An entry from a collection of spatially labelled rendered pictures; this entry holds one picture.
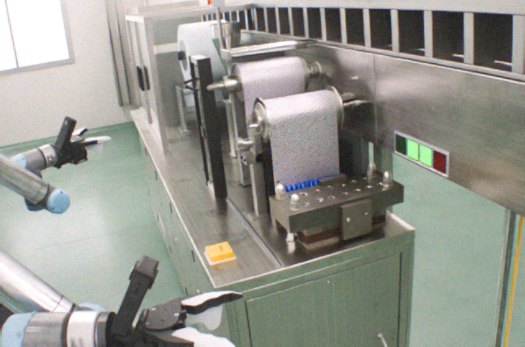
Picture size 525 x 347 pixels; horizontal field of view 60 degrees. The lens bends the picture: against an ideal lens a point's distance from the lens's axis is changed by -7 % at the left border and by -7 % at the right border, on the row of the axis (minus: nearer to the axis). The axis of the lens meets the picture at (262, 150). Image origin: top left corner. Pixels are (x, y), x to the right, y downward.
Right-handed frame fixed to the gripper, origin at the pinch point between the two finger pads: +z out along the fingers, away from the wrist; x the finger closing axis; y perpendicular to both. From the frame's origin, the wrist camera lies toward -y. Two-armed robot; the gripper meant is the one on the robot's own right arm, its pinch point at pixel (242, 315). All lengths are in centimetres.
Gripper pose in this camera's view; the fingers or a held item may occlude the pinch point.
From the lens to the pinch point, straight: 68.9
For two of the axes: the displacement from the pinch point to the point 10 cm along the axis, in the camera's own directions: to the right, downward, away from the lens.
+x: 0.1, 1.8, -9.8
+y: 1.0, 9.8, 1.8
